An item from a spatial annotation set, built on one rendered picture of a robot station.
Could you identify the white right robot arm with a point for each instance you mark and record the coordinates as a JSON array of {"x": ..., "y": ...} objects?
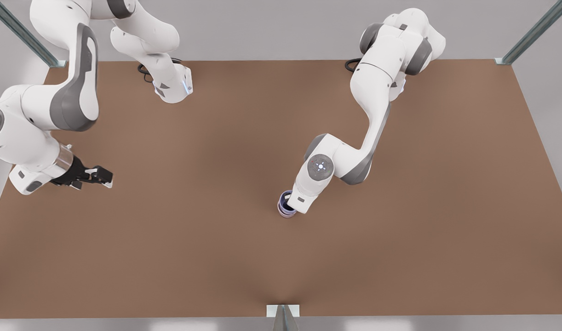
[{"x": 30, "y": 115}]

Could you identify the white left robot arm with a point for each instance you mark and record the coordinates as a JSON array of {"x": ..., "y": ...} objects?
[{"x": 377, "y": 87}]

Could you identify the pink cup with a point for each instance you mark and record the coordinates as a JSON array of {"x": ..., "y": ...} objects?
[{"x": 286, "y": 215}]

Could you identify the purple cup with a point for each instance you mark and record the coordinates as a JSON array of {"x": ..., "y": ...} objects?
[{"x": 281, "y": 202}]

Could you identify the silver frame post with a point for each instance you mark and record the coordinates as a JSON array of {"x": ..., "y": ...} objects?
[
  {"x": 534, "y": 33},
  {"x": 283, "y": 317},
  {"x": 23, "y": 33}
]

